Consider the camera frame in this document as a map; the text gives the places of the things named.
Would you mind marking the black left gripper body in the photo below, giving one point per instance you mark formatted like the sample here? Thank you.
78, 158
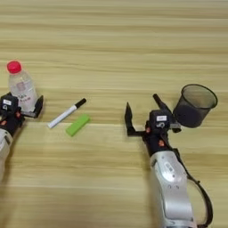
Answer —
12, 123

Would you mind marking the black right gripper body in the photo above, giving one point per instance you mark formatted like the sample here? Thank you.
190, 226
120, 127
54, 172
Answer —
156, 142

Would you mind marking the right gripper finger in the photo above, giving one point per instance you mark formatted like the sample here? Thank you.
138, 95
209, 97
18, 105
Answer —
128, 118

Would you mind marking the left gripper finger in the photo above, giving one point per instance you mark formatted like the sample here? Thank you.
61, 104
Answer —
39, 105

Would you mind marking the clear bottle with red cap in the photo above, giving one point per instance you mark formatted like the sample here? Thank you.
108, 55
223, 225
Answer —
22, 89

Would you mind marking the green rectangular block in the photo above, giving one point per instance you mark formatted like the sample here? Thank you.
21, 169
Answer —
77, 125

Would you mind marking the black mesh cup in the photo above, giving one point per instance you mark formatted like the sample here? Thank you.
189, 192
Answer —
190, 115

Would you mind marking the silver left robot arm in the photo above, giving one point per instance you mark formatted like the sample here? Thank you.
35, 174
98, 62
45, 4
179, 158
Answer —
4, 145

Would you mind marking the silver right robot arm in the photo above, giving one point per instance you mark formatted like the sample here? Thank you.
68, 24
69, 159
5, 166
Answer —
170, 178

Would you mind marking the labelled box on left gripper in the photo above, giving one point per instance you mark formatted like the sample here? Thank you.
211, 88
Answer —
9, 104

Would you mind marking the labelled box on gripper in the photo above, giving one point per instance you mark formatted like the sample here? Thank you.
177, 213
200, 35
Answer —
160, 118
9, 104

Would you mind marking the labelled box on right gripper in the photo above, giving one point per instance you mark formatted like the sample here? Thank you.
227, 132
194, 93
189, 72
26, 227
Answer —
160, 118

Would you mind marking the white marker with black cap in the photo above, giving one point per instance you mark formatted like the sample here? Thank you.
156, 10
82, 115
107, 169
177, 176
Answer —
63, 115

